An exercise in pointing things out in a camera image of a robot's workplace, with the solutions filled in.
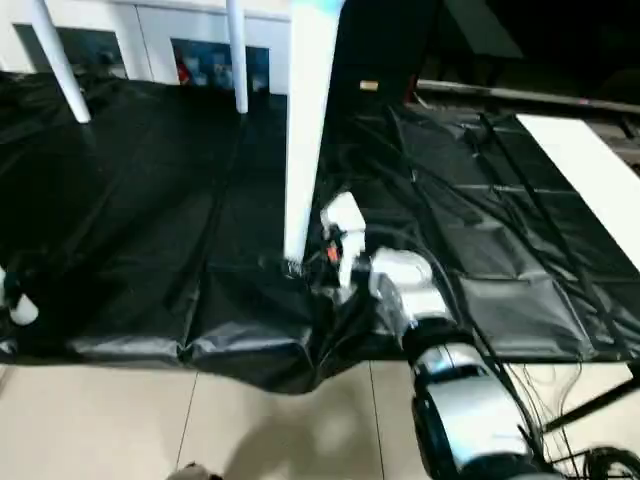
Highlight white plastic table leg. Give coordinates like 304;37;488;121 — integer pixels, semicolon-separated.
225;0;250;115
32;0;93;125
283;0;341;261

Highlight black mat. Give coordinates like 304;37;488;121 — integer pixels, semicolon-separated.
0;69;640;396

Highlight white printed jar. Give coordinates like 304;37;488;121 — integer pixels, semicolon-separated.
209;57;231;89

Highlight dark tall cabinet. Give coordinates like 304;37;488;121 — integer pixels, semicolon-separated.
324;0;441;109

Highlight olive brown shoe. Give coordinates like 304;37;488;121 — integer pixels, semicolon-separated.
169;462;224;480

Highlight white flat board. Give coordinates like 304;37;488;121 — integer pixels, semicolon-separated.
514;113;640;276

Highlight white sideboard cabinet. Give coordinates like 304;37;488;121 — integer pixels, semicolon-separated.
0;0;294;96

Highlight black metal stand bar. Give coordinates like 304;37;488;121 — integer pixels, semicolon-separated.
542;377;640;434

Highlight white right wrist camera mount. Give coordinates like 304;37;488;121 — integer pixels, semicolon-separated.
319;192;369;291

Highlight black metal rail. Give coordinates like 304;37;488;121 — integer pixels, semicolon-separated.
414;79;640;114

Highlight thin black loose wires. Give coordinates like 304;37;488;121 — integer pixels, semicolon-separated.
499;362;640;480

